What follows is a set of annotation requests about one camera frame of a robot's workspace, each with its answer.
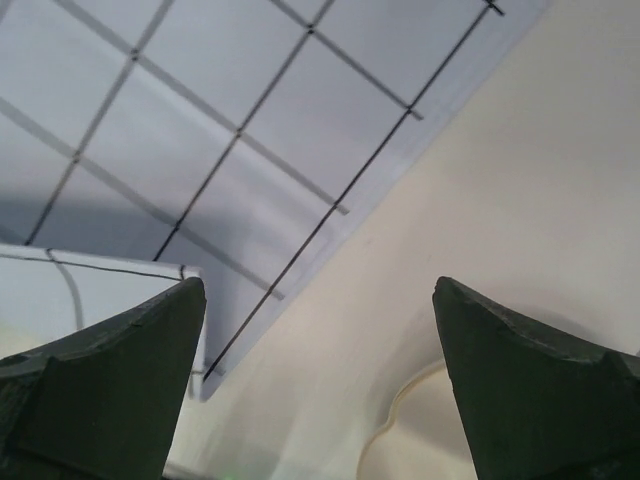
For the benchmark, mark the white black-grid tablecloth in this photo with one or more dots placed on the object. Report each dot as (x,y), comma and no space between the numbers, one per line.
(246,138)

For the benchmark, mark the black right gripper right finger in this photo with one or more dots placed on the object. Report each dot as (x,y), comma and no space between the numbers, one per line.
(536,402)

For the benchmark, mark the cream divided plate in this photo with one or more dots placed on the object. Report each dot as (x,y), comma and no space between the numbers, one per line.
(422,437)

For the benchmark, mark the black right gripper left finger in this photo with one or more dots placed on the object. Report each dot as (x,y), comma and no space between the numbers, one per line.
(103,403)

